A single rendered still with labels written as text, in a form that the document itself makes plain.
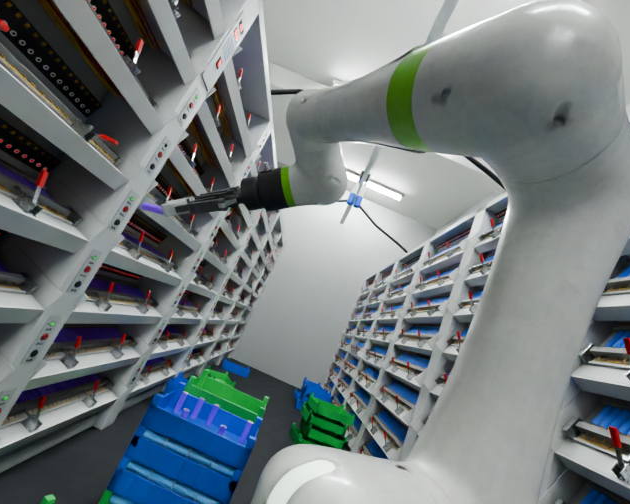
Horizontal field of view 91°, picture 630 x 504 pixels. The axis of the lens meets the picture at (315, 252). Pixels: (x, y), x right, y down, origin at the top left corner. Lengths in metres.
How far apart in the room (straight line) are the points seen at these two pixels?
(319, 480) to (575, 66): 0.33
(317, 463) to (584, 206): 0.33
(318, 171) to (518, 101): 0.43
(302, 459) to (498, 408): 0.19
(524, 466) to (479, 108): 0.31
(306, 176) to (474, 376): 0.47
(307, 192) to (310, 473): 0.52
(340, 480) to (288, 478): 0.03
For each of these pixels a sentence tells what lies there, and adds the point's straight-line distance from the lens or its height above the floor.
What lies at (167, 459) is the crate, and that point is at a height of 0.27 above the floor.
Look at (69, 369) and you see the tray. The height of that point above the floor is 0.32.
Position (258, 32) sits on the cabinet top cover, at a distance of 1.47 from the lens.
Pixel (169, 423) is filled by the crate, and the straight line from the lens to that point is 1.01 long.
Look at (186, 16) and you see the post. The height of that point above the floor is 1.44.
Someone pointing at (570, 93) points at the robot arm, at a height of 0.94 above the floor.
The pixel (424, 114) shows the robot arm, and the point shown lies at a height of 0.95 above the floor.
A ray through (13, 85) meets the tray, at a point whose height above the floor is 0.88.
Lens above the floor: 0.71
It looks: 14 degrees up
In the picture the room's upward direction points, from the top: 24 degrees clockwise
